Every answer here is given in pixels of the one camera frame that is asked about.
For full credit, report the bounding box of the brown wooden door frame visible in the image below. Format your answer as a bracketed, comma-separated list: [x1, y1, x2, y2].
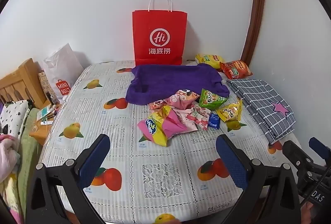
[242, 0, 267, 66]

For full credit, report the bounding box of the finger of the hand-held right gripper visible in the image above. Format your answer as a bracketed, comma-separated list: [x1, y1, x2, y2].
[309, 137, 331, 162]
[282, 140, 324, 183]

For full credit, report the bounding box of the wooden nightstand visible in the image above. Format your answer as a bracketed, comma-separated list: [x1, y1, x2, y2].
[29, 102, 62, 139]

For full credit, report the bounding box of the green blanket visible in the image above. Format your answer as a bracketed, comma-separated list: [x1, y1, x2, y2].
[10, 108, 43, 214]

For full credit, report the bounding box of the red paper bag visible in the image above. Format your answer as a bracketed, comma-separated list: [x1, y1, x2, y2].
[132, 0, 188, 66]

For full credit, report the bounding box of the yellow pink snack packet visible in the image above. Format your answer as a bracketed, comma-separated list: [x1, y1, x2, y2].
[137, 105, 198, 147]

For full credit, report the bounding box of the green triangular snack packet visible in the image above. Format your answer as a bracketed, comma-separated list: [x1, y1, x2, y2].
[199, 88, 229, 111]

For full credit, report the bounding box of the yellow triangular snack packet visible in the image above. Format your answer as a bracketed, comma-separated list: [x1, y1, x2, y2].
[216, 100, 243, 122]

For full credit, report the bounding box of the patterned paper bag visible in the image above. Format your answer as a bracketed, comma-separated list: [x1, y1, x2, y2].
[38, 71, 59, 106]

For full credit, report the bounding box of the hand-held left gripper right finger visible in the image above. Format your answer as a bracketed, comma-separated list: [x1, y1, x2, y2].
[215, 133, 302, 224]

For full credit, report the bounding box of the pink triangular snack packet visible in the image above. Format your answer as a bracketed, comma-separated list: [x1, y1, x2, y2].
[165, 92, 199, 111]

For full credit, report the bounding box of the black white floral pillow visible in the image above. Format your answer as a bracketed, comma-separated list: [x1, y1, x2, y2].
[0, 100, 30, 140]

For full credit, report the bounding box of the small blue packet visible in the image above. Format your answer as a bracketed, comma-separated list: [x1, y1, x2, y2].
[207, 113, 220, 129]

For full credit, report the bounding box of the pink blanket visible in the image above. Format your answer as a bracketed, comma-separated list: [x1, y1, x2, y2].
[0, 133, 21, 183]

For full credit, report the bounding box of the teal white card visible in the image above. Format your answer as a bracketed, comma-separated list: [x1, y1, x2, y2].
[37, 107, 52, 121]

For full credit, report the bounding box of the wooden headboard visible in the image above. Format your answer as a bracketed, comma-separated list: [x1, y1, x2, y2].
[0, 58, 51, 111]

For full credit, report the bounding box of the red chip bag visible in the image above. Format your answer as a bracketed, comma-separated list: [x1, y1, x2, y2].
[220, 60, 252, 79]

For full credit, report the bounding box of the purple fabric basket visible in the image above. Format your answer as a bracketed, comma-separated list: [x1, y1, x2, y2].
[126, 63, 230, 106]

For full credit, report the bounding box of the person's right hand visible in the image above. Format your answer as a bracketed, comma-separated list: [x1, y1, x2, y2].
[301, 202, 314, 224]

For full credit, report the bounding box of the white plastic shopping bag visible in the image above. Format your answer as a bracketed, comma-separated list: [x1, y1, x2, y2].
[43, 43, 84, 100]

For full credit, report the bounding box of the small red snack packet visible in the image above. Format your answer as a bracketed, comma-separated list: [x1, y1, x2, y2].
[150, 99, 168, 111]

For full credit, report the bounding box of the grey plaid folded cloth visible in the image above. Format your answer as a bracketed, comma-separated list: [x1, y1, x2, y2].
[226, 79, 296, 144]

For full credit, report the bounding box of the fruit print tablecloth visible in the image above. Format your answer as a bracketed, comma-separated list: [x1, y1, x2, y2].
[41, 60, 302, 224]

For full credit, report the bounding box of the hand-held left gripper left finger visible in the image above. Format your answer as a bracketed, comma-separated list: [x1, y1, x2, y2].
[25, 133, 111, 224]

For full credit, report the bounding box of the yellow chip bag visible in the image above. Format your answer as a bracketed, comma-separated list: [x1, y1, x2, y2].
[195, 54, 225, 69]

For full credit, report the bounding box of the white pink long packet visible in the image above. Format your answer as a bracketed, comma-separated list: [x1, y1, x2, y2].
[185, 108, 210, 131]

